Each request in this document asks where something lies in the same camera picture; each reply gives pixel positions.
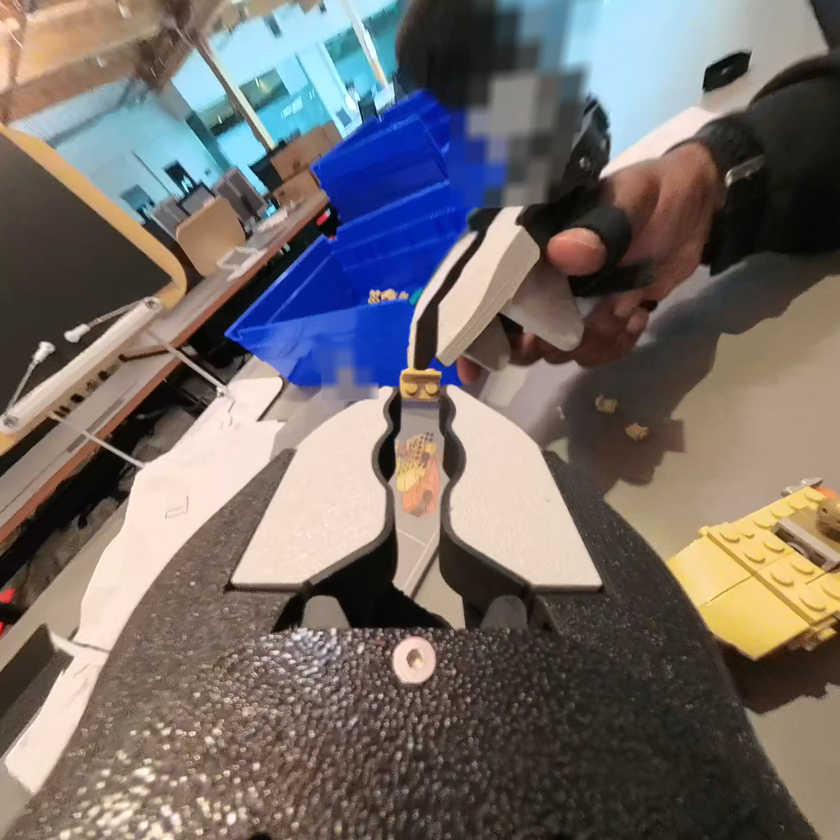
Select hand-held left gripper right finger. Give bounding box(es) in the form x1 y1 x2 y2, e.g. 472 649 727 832
437 386 605 595

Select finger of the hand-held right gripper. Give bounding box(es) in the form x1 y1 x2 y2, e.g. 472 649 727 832
433 206 543 368
407 226 483 371

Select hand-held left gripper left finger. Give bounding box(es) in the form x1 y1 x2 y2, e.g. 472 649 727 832
230 387 403 592

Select tan brick vehicle model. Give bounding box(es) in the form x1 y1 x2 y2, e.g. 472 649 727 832
665 478 840 662

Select grey desk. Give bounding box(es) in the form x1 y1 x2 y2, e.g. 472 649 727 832
0 259 840 840

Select person's right hand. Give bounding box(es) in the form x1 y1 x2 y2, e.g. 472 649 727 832
456 140 724 388

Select grey instruction booklet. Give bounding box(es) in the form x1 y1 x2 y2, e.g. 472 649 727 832
392 399 468 630

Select stacked blue plastic bins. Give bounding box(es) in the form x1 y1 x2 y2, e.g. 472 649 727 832
311 88 488 227

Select blue plastic bin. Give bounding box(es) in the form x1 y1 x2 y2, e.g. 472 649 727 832
225 209 490 389

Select white paper bag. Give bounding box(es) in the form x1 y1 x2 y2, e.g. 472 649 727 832
0 377 291 796

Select wood-edged long table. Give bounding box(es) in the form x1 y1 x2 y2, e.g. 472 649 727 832
0 190 330 547

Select wood-rimmed black panel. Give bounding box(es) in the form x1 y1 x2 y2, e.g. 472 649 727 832
0 125 189 455

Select black wall socket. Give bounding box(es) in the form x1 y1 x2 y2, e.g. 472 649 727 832
701 50 753 92

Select large window wall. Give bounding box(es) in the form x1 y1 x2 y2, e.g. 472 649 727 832
13 0 409 219

